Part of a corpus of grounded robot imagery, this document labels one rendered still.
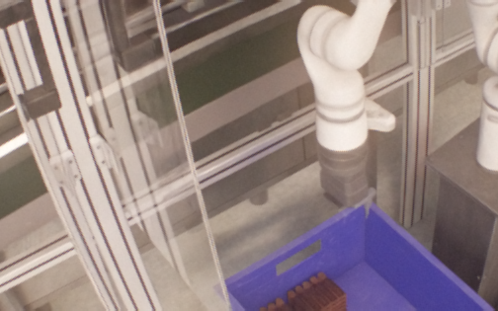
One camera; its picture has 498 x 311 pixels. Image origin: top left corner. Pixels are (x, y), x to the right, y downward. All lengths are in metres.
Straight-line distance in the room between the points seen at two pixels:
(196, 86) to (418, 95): 0.57
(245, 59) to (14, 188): 0.60
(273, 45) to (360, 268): 0.57
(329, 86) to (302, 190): 1.29
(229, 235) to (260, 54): 0.71
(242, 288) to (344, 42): 0.74
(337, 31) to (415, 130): 0.97
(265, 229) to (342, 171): 1.10
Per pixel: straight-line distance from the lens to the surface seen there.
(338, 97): 0.94
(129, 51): 0.75
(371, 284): 1.67
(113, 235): 1.42
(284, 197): 2.19
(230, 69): 1.54
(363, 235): 1.64
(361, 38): 0.88
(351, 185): 1.05
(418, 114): 1.79
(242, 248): 2.07
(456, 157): 1.50
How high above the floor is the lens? 1.56
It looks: 42 degrees down
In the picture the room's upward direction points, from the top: 9 degrees counter-clockwise
